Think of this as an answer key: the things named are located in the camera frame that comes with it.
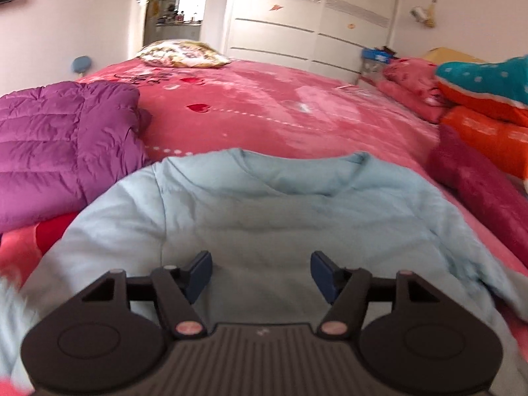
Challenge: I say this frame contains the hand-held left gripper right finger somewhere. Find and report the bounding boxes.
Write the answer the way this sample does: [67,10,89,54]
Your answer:
[310,250,444,339]

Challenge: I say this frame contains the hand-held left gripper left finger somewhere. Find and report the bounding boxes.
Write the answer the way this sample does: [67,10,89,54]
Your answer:
[80,250,214,339]

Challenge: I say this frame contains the light blue down jacket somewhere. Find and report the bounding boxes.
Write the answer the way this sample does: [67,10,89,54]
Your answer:
[0,148,528,396]

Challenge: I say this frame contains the red cloth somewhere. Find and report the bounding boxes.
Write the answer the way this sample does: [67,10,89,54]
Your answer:
[34,211,81,258]

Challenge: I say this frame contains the dark red down jacket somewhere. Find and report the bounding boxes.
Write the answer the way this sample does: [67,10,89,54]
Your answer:
[427,126,528,271]

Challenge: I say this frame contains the purple down jacket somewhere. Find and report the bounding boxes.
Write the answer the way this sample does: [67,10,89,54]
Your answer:
[0,80,153,234]

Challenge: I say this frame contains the pink folded quilt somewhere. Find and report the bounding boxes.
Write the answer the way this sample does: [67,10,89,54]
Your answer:
[376,58,450,124]

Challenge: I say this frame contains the orange and teal blanket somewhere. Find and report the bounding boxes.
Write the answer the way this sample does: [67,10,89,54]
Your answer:
[435,53,528,180]

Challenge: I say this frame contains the floral pillow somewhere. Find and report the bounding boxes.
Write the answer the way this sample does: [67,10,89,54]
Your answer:
[136,39,232,69]

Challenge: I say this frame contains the blue storage box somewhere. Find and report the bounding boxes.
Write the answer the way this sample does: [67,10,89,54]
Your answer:
[361,46,399,79]

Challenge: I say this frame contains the blue round lamp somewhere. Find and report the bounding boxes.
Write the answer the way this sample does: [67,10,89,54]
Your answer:
[71,55,95,76]

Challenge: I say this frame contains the yellow cardboard box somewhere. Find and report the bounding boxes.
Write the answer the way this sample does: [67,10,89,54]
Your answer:
[421,47,487,66]

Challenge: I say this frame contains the white wardrobe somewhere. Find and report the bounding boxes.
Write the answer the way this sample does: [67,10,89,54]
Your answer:
[220,0,403,85]

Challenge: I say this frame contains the white room door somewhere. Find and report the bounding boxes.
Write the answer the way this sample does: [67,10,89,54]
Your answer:
[128,0,155,52]

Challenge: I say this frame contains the wall hook with hangings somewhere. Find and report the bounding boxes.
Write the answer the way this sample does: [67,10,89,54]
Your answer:
[410,0,439,29]

